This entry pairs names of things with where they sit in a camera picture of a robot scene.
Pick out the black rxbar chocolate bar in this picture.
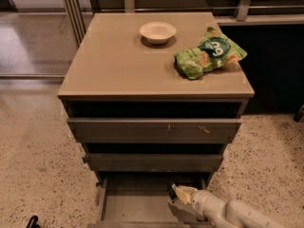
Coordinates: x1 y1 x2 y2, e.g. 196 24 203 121
167 183 178 202

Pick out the grey drawer cabinet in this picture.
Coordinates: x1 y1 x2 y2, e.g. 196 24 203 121
58 12 254 184

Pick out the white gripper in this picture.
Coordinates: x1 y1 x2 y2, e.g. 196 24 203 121
168 185 226 223

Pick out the grey top drawer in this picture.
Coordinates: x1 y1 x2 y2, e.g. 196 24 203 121
67 118 241 143

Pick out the metal shelf frame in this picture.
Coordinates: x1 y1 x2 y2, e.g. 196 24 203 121
0 0 304 79

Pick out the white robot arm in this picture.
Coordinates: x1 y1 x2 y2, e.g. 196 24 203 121
168 183 286 228

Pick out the white bowl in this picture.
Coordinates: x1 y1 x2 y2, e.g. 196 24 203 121
140 22 177 45

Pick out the grey middle drawer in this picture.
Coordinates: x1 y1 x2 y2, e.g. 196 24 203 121
85 153 223 172

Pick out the grey open bottom drawer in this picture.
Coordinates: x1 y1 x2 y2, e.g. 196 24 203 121
87 173 214 228

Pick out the black object at right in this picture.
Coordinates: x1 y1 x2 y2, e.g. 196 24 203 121
294 105 304 123

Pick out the black object on floor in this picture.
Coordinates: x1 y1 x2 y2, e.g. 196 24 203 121
26 215 41 228

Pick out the green snack bag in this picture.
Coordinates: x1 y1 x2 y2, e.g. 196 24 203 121
174 27 247 80

